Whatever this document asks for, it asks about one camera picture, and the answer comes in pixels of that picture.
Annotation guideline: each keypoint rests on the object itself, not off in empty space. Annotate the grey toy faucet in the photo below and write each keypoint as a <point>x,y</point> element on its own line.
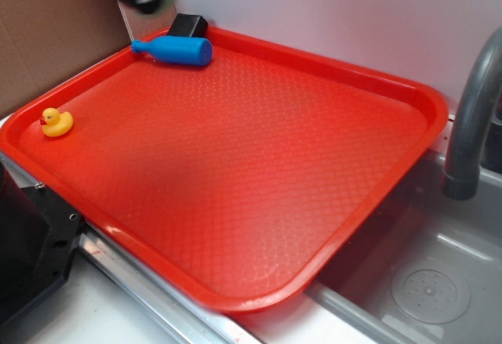
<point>475,140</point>

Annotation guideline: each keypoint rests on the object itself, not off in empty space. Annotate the red plastic tray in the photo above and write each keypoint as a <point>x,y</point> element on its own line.
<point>236,182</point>

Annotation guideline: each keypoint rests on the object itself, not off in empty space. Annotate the grey plastic sink basin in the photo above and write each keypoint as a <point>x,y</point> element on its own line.
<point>422,268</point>

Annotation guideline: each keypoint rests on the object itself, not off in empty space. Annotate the blue plastic bowling pin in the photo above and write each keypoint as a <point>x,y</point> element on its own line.
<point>177,50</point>

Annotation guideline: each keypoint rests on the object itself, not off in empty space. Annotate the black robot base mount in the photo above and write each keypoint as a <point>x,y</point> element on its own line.
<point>39,234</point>

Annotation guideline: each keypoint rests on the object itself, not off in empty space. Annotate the black plastic block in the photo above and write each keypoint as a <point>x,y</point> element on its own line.
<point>188,25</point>

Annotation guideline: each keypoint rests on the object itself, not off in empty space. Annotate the brown cardboard panel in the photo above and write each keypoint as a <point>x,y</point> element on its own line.
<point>46,42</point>

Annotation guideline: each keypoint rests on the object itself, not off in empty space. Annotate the yellow rubber duck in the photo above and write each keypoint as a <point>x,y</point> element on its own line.
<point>54,123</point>

